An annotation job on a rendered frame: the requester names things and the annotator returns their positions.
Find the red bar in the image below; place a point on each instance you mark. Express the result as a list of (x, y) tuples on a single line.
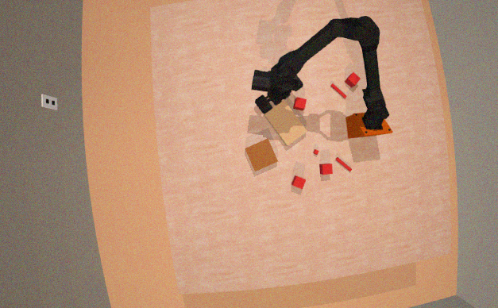
[(338, 90), (344, 165)]

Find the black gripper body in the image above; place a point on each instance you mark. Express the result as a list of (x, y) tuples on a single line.
[(264, 104)]

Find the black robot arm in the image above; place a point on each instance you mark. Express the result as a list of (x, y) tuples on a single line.
[(362, 29)]

